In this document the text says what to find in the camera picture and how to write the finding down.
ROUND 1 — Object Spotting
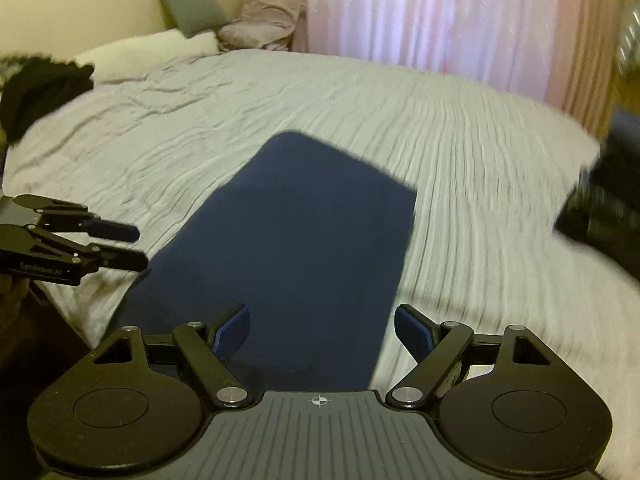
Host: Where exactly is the pink sheer curtain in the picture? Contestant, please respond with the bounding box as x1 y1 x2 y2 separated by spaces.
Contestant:
298 0 628 134

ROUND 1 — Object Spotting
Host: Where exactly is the black garment at right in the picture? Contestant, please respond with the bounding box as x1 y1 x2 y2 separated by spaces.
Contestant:
554 107 640 278

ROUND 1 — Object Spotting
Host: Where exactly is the white pillow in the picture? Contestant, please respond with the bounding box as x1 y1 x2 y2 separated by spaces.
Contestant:
74 28 219 81

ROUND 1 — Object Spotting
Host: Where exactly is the navy blue garment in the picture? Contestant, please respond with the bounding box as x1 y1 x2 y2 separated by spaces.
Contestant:
113 131 416 392

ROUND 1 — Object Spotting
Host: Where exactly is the grey pillow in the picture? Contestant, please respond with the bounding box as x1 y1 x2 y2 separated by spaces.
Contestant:
160 0 229 38

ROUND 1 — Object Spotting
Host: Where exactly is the white bed quilt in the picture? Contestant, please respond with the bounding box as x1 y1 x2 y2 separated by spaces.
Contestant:
3 50 639 479

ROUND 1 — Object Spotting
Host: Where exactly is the mauve crumpled blanket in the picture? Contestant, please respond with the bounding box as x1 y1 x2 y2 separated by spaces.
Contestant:
217 0 305 51

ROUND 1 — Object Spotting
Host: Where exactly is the black clothing pile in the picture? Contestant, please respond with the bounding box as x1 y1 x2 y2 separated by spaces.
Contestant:
1 54 96 144

